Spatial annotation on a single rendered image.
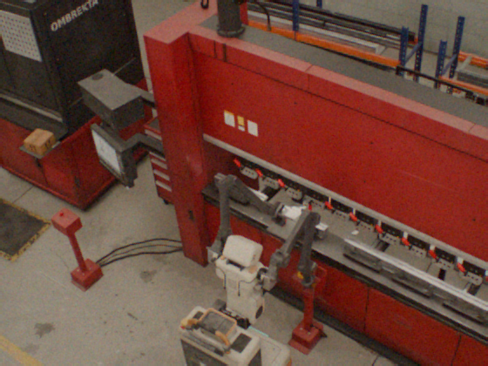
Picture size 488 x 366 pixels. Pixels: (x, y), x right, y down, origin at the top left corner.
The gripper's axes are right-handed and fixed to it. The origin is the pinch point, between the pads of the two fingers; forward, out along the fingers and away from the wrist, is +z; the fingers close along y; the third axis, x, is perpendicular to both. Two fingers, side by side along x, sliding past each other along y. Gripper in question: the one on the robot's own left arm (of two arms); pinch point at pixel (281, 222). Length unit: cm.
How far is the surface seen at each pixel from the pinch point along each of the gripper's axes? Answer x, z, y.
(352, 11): -337, 271, 191
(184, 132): -20, -46, 84
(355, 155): -51, -61, -48
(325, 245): -3.0, 19.0, -30.9
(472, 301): -14, 13, -144
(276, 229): 6.0, 0.2, 1.0
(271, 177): -24.2, -14.1, 19.4
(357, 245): -13, 13, -54
